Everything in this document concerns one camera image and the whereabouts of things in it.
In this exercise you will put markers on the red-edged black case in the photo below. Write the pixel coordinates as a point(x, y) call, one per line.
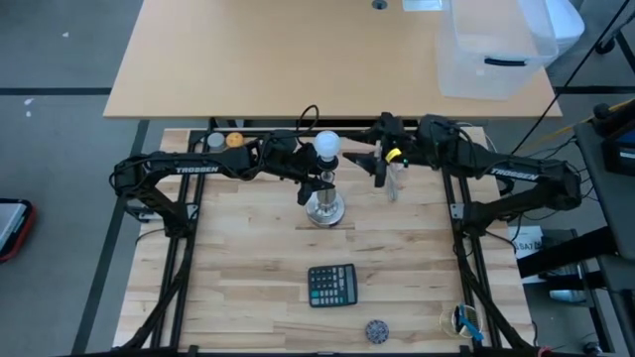
point(12, 228)

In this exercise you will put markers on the silver table lamp base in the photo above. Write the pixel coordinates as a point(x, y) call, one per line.
point(325, 210)

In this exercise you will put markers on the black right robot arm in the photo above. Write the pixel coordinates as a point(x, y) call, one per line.
point(521, 173)

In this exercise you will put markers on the grey side table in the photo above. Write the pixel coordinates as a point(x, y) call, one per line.
point(605, 198)

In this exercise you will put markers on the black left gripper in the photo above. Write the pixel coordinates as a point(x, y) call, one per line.
point(288, 158)

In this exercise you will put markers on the grey desk grommet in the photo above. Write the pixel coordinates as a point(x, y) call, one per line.
point(379, 4)

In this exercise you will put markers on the black desk calculator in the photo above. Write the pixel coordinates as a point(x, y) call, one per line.
point(332, 285)

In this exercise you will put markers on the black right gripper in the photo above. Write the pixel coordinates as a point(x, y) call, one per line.
point(392, 136)

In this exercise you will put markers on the white lightbulb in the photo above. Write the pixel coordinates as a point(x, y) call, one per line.
point(327, 143)

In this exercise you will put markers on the white label strip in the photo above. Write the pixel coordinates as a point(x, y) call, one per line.
point(421, 5)

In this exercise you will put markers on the white metal bracket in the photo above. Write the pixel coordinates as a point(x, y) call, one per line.
point(456, 210)
point(192, 213)

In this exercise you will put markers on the clear plastic storage bin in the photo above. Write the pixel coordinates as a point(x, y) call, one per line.
point(496, 49)

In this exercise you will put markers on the blue patterned round dish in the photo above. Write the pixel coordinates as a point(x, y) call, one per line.
point(377, 331)

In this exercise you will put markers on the tan wooden desk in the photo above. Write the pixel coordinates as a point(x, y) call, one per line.
point(248, 49)

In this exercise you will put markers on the clear glass cup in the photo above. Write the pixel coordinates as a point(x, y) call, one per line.
point(449, 322)

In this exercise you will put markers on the blue brush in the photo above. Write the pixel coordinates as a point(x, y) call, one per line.
point(469, 322)

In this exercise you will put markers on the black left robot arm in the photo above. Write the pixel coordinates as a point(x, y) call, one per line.
point(188, 171)

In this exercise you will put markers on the white printed box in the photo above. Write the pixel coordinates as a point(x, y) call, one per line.
point(527, 245)

